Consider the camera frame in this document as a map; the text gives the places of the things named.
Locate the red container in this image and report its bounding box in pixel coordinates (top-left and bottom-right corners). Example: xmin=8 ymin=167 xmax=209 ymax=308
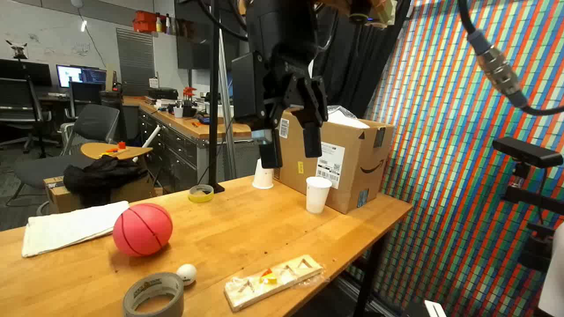
xmin=133 ymin=8 xmax=159 ymax=35

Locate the black metal table frame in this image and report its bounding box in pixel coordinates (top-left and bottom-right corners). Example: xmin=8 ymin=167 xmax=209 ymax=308
xmin=352 ymin=230 xmax=394 ymax=317

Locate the round wooden side table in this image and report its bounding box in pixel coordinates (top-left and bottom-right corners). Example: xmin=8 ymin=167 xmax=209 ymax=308
xmin=80 ymin=139 xmax=156 ymax=163

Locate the grey duct tape roll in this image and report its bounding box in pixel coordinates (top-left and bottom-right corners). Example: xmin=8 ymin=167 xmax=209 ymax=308
xmin=122 ymin=271 xmax=186 ymax=317

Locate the small cardboard box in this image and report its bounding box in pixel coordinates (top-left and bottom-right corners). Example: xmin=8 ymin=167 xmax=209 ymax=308
xmin=43 ymin=174 xmax=167 ymax=214

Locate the lit computer monitor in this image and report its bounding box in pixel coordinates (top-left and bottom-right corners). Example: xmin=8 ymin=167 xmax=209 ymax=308
xmin=56 ymin=63 xmax=110 ymax=89

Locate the wooden block with seven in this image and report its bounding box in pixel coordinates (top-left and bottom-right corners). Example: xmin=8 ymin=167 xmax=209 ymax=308
xmin=223 ymin=253 xmax=325 ymax=311

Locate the white paper cup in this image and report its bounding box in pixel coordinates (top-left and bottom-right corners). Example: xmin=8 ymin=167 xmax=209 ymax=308
xmin=306 ymin=174 xmax=334 ymax=214
xmin=251 ymin=156 xmax=278 ymax=190

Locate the black backpack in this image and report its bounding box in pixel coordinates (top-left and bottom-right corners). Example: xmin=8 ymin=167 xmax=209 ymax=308
xmin=63 ymin=154 xmax=151 ymax=207

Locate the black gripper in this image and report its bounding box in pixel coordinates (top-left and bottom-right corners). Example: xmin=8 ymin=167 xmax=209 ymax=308
xmin=251 ymin=42 xmax=330 ymax=170

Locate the black office chair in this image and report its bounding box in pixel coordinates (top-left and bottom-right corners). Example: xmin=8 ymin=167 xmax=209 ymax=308
xmin=0 ymin=75 xmax=64 ymax=158

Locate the black stereo camera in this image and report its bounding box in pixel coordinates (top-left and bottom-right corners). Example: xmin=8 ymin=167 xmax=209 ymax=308
xmin=493 ymin=135 xmax=564 ymax=170

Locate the yellow tape roll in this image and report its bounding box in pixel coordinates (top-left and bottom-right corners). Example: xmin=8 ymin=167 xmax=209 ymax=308
xmin=188 ymin=183 xmax=218 ymax=204

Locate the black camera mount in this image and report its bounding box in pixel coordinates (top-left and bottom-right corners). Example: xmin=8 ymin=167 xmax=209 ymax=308
xmin=500 ymin=161 xmax=564 ymax=272

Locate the black cable with connector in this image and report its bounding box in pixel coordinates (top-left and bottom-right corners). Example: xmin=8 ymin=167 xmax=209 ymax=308
xmin=457 ymin=0 xmax=564 ymax=116

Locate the colourful striped backdrop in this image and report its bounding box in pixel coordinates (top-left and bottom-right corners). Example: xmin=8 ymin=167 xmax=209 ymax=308
xmin=364 ymin=0 xmax=564 ymax=317

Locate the large cardboard shipping box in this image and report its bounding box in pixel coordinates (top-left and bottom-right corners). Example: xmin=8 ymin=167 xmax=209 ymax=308
xmin=278 ymin=103 xmax=397 ymax=214

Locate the black vertical pole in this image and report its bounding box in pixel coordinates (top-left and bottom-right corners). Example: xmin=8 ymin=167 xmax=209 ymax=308
xmin=207 ymin=0 xmax=228 ymax=193

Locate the wooden top workbench cabinet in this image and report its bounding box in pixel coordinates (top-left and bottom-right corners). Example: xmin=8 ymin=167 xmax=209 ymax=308
xmin=122 ymin=94 xmax=262 ymax=190

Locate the grey office chair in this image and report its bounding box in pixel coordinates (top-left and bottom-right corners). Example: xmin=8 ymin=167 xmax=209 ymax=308
xmin=59 ymin=102 xmax=122 ymax=160

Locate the small white ball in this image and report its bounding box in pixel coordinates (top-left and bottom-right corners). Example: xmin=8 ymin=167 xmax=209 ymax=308
xmin=175 ymin=262 xmax=200 ymax=286

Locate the red mini basketball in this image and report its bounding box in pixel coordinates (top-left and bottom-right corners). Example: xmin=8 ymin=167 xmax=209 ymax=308
xmin=112 ymin=202 xmax=175 ymax=258

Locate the black curtain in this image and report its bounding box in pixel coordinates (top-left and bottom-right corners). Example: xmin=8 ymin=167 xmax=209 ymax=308
xmin=315 ymin=0 xmax=413 ymax=119

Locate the white folded cloth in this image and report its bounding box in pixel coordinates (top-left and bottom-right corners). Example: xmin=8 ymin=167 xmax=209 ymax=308
xmin=22 ymin=198 xmax=131 ymax=258

